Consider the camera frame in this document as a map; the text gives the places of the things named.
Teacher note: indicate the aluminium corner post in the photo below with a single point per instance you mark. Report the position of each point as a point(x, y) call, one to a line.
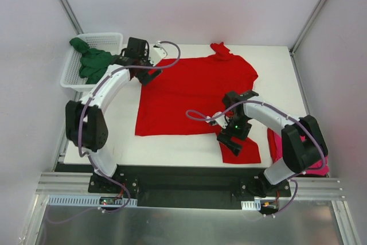
point(308, 25)
point(61, 1)

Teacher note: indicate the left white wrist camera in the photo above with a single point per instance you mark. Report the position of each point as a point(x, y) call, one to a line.
point(157, 53)

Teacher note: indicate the white cable duct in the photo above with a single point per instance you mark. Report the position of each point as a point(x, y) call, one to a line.
point(90, 201)
point(251, 205)

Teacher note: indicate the left white cable duct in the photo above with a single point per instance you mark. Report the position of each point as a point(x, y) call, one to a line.
point(90, 201)

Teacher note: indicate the red t shirt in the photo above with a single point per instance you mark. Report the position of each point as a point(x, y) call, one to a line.
point(196, 83)

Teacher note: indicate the right white cable duct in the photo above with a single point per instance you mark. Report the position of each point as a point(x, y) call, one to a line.
point(251, 205)

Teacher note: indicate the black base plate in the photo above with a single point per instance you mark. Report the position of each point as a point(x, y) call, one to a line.
point(175, 187)

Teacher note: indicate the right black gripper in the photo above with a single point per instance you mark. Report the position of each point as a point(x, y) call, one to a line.
point(229, 143)

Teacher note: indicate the right aluminium corner post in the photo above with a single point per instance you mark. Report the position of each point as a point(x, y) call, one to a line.
point(308, 25)

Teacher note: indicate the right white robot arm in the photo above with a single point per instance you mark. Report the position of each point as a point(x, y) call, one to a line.
point(303, 145)

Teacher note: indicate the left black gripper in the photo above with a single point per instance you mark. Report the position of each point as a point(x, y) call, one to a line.
point(148, 76)

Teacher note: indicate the aluminium frame rail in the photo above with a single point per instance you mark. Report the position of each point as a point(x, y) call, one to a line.
point(309, 188)

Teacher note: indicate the left aluminium corner post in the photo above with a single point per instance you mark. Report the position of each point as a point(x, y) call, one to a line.
point(61, 1)

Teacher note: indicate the pink folded t shirt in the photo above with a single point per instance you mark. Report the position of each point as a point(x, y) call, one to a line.
point(275, 145)

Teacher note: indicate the white plastic basket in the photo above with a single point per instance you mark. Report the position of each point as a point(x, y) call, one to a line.
point(108, 41)

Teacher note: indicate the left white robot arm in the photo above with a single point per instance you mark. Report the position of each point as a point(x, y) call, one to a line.
point(86, 126)

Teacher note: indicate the green t shirt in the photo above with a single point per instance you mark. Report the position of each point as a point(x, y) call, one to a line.
point(94, 62)

